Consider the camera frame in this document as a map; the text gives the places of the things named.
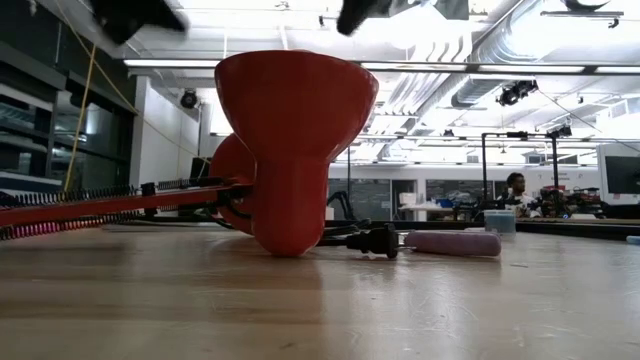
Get pink handled pliers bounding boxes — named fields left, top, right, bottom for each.
left=403, top=228, right=503, bottom=258

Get red desk lamp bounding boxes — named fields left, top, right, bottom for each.
left=0, top=48, right=380, bottom=259

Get blue tape roll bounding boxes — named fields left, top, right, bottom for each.
left=483, top=209, right=517, bottom=236

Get black background rig frame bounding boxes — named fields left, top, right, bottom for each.
left=481, top=130, right=574, bottom=201

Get yellow cable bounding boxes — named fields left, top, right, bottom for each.
left=52, top=0, right=212, bottom=192

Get black ceiling spotlight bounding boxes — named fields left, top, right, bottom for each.
left=496, top=79, right=540, bottom=107

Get white framed monitor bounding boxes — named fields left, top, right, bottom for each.
left=597, top=142, right=640, bottom=206

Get black ceiling camera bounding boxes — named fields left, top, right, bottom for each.
left=179, top=88, right=200, bottom=110

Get black lamp power cord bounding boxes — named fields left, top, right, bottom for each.
left=315, top=218, right=401, bottom=260

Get silver ventilation duct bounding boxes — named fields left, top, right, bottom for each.
left=449, top=9, right=551, bottom=110

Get person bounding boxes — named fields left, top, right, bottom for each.
left=497, top=172, right=541, bottom=219

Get dark glass shelving unit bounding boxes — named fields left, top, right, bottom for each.
left=0, top=39, right=137, bottom=194

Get fluorescent ceiling light strip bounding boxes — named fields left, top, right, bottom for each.
left=477, top=64, right=586, bottom=75
left=123, top=58, right=221, bottom=69
left=359, top=62, right=470, bottom=72

